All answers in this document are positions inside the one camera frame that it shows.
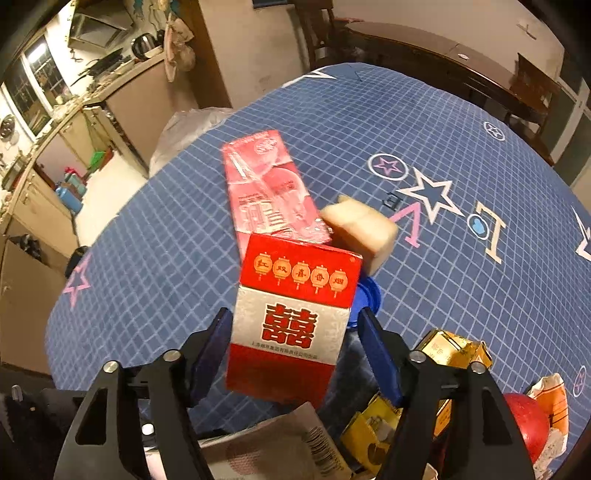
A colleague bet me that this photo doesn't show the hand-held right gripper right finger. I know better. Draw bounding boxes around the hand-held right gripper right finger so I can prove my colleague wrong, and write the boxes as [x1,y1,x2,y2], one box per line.
[358,307,539,480]

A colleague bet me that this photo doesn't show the kitchen counter cabinet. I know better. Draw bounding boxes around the kitchen counter cabinet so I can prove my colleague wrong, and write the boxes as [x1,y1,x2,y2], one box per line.
[0,51,167,259]

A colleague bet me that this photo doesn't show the dark wooden dining table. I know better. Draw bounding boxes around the dark wooden dining table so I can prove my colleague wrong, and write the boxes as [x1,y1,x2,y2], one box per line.
[344,21,561,125]

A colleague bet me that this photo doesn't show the green plastic basket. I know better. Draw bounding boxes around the green plastic basket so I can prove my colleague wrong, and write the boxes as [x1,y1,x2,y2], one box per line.
[88,148,114,171]

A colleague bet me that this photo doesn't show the orange and white packet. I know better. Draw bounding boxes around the orange and white packet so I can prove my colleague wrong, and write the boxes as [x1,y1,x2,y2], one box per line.
[526,373,571,472]

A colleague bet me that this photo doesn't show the yellow cardboard box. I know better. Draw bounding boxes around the yellow cardboard box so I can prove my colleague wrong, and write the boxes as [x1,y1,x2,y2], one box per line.
[341,392,416,478]

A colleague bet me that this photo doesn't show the pink printed carton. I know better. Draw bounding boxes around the pink printed carton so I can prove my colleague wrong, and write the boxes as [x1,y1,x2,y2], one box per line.
[221,129,332,257]

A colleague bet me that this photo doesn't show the hanging beige cloth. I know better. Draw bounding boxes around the hanging beige cloth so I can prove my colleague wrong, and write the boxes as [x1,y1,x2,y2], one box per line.
[163,11,197,84]

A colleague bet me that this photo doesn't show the steel electric kettle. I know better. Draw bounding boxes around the steel electric kettle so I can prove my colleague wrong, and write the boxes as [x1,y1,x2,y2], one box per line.
[130,31,160,61]

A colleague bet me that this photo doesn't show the blue bottle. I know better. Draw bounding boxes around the blue bottle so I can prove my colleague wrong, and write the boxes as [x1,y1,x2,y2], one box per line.
[55,178,88,213]

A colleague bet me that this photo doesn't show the red apple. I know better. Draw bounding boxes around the red apple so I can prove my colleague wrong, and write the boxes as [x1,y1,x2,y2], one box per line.
[502,392,552,464]

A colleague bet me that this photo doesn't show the round blue lid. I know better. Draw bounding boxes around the round blue lid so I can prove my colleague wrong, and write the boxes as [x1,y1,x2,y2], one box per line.
[348,276,383,329]

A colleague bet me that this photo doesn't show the dark wooden dining chair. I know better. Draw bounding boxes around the dark wooden dining chair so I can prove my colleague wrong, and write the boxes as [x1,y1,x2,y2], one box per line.
[510,53,561,160]
[295,0,352,70]

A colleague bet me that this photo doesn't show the kitchen range hood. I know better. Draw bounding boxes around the kitchen range hood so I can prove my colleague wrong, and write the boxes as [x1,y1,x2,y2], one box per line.
[69,11,130,47]

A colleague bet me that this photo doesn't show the red and white carton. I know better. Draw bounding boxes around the red and white carton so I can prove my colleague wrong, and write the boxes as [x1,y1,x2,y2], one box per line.
[225,232,363,407]

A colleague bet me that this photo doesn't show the clear plastic bag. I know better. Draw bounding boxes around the clear plastic bag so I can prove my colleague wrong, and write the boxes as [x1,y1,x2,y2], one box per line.
[148,107,236,178]

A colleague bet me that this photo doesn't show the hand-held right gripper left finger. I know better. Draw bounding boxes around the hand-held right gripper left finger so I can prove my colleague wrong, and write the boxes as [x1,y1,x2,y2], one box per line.
[54,307,235,480]

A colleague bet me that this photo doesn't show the white printed paper packet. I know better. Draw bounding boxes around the white printed paper packet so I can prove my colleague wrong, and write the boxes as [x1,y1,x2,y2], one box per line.
[198,401,354,480]

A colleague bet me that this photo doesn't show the beige foam block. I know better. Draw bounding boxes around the beige foam block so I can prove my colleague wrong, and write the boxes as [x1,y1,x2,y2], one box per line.
[320,194,400,273]

